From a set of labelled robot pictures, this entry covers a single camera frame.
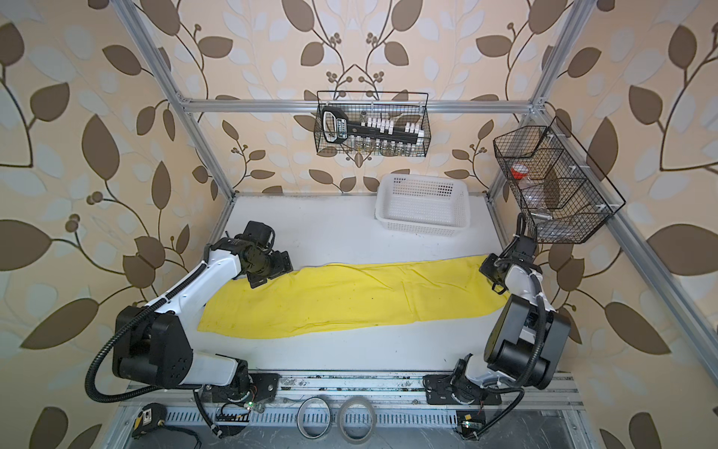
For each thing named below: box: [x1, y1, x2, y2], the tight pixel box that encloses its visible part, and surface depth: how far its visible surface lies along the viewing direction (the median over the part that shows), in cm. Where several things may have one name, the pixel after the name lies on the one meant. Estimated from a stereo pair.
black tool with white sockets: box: [320, 105, 425, 145], surface depth 84 cm
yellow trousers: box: [197, 255, 511, 338], surface depth 92 cm
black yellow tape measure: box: [130, 402, 168, 440], surface depth 69 cm
